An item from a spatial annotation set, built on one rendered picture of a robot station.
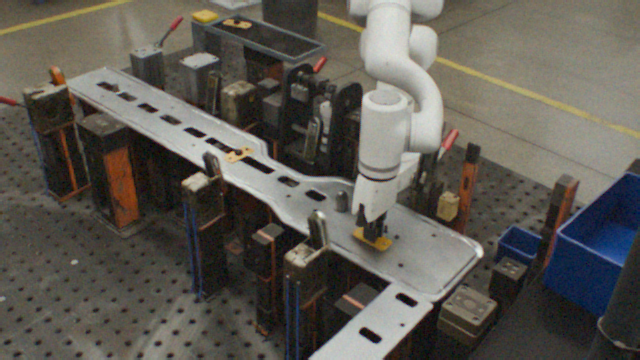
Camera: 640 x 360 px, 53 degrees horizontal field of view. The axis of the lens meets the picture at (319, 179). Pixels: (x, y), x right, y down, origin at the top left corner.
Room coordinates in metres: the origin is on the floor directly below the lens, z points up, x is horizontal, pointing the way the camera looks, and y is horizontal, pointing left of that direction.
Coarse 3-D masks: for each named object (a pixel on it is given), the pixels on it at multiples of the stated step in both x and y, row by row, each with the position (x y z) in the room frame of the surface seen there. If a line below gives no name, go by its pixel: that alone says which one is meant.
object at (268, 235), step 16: (272, 224) 1.14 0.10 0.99; (256, 240) 1.08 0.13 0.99; (272, 240) 1.08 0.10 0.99; (256, 256) 1.08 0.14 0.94; (272, 256) 1.08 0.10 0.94; (256, 272) 1.08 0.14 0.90; (272, 272) 1.08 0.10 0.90; (272, 288) 1.09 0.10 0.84; (256, 304) 1.08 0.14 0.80; (272, 304) 1.09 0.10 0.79; (256, 320) 1.10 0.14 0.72; (272, 320) 1.10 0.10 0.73
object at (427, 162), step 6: (444, 120) 1.24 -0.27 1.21; (444, 126) 1.23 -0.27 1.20; (438, 150) 1.23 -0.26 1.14; (420, 156) 1.23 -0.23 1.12; (426, 156) 1.23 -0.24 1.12; (432, 156) 1.22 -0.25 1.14; (420, 162) 1.23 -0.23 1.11; (426, 162) 1.23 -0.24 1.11; (432, 162) 1.21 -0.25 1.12; (420, 168) 1.23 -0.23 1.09; (426, 168) 1.23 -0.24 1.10; (432, 168) 1.21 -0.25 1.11; (420, 174) 1.23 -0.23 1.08; (426, 174) 1.21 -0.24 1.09; (432, 174) 1.22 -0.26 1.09; (426, 180) 1.21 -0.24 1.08; (414, 186) 1.22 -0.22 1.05
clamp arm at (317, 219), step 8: (312, 216) 1.01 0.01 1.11; (320, 216) 1.01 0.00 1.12; (312, 224) 1.01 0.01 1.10; (320, 224) 1.00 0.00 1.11; (312, 232) 1.02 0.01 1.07; (320, 232) 1.00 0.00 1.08; (328, 232) 1.02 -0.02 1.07; (312, 240) 1.03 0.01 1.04; (320, 240) 1.01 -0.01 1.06; (328, 240) 1.02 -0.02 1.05; (312, 248) 1.03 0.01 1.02; (320, 248) 1.02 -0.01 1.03; (328, 248) 1.02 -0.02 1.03; (328, 256) 1.02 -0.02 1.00; (328, 264) 1.02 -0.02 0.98
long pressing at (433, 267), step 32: (96, 96) 1.70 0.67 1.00; (160, 96) 1.72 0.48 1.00; (160, 128) 1.53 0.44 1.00; (224, 128) 1.54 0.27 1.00; (192, 160) 1.38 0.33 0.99; (224, 160) 1.38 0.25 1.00; (256, 160) 1.39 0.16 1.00; (256, 192) 1.25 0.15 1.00; (288, 192) 1.25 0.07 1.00; (320, 192) 1.26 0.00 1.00; (352, 192) 1.26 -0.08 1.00; (288, 224) 1.14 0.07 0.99; (352, 224) 1.14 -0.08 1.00; (384, 224) 1.14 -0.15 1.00; (416, 224) 1.14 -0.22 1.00; (352, 256) 1.03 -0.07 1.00; (384, 256) 1.03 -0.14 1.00; (416, 256) 1.03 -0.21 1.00; (448, 256) 1.04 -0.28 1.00; (480, 256) 1.04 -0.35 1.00; (416, 288) 0.94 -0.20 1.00; (448, 288) 0.94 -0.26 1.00
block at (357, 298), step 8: (360, 288) 0.95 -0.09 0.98; (368, 288) 0.95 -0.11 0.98; (344, 296) 0.93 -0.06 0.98; (352, 296) 0.93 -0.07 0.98; (360, 296) 0.93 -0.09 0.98; (368, 296) 0.93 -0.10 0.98; (376, 296) 0.93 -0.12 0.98; (336, 304) 0.91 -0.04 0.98; (344, 304) 0.91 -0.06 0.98; (352, 304) 0.91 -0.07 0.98; (360, 304) 0.91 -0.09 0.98; (336, 312) 0.90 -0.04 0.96; (344, 312) 0.89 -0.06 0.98; (352, 312) 0.89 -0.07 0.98; (336, 320) 0.90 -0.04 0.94; (344, 320) 0.89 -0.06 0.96; (336, 328) 0.90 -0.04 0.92; (368, 336) 0.90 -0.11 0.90
